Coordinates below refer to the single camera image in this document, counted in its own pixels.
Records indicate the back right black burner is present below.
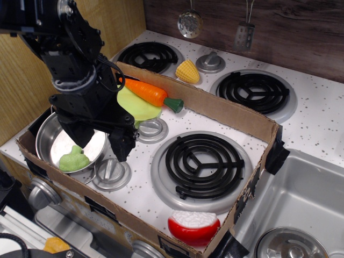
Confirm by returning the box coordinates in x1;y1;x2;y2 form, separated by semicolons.
210;69;297;124

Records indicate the silver oven knob left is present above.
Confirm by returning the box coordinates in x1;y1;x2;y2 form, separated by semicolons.
28;177;62;210

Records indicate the silver sink basin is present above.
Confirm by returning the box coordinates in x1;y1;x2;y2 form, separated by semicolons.
234;150;343;257

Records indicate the red bowl of rice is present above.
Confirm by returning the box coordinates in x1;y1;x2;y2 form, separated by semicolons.
168;210;221;247

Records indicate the black cable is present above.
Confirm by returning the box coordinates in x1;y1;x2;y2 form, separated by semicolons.
0;232;30;258

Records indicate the orange toy carrot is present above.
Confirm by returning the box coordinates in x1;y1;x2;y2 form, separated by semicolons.
117;78;184;113

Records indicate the hanging metal spatula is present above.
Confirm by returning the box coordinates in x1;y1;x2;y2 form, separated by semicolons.
233;0;255;52

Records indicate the hanging slotted spoon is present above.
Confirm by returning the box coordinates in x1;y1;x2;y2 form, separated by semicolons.
177;0;203;39

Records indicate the light green plastic plate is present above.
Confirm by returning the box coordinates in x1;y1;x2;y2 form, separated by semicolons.
117;87;162;128

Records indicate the silver oven knob bottom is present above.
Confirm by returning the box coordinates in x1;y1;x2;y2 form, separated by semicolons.
131;240;164;258

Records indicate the orange yellow toy piece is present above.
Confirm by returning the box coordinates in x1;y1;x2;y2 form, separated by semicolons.
43;237;70;254

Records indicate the green toy vegetable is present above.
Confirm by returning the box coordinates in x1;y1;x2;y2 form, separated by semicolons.
59;145;90;172

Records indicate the cardboard fence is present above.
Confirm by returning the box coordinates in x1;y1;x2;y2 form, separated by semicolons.
17;63;282;257

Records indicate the front right black burner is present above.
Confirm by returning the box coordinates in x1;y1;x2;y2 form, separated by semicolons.
150;131;253;214

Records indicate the silver knob front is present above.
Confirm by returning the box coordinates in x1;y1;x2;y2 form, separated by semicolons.
92;158;132;192

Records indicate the yellow toy corn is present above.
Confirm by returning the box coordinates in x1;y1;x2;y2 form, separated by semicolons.
175;60;200;84

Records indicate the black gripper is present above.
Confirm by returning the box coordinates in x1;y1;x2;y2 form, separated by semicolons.
49;63;137;162

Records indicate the silver oven knob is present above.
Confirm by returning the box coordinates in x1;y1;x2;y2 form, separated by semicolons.
131;240;164;258
28;177;62;210

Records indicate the silver knob centre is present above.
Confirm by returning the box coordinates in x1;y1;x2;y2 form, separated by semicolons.
137;118;169;144

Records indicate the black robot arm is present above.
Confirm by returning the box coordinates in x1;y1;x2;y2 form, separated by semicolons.
1;1;137;162

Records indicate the silver pot lid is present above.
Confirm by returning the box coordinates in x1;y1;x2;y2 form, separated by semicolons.
254;227;329;257

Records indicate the silver metal pot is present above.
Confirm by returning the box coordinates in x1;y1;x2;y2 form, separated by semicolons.
35;112;109;184

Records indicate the silver knob back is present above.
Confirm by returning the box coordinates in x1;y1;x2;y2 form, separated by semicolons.
196;51;226;74

